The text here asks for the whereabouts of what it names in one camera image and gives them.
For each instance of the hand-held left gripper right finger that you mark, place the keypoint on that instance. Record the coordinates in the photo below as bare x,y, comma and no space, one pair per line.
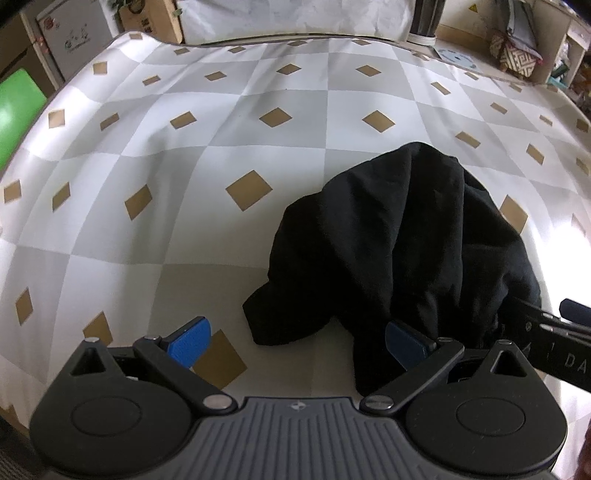
406,345

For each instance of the green plastic chair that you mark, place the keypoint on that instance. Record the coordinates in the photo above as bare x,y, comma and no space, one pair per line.
18,115

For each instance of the blue round disc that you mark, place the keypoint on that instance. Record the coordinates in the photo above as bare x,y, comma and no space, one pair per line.
455,57

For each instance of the grey white checkered tablecloth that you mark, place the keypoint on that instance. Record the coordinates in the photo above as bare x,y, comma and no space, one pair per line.
184,161

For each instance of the white marbled table cover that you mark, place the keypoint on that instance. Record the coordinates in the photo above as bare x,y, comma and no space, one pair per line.
300,18

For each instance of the white printed cabinet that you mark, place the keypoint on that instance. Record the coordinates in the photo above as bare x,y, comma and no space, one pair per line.
74,41

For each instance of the grey cloth bundle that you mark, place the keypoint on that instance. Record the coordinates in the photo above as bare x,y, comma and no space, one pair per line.
521,23

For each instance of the patterned woven bag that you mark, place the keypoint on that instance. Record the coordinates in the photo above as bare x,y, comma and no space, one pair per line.
515,57

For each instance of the green potted plant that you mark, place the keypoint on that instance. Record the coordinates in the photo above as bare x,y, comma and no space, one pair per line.
129,5

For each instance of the black t-shirt with red print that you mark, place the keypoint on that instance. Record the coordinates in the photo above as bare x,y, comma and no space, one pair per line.
392,240

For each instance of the beige wooden shelf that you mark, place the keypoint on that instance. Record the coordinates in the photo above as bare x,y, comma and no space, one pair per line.
563,41

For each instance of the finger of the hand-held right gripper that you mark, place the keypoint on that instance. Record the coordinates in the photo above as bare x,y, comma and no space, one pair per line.
568,326
577,310

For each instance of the brown cardboard box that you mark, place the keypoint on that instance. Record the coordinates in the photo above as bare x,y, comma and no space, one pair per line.
152,21

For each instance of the black striped vase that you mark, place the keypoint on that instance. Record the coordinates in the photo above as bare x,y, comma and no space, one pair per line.
425,18

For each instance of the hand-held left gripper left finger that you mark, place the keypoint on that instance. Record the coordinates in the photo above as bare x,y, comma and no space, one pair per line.
189,342

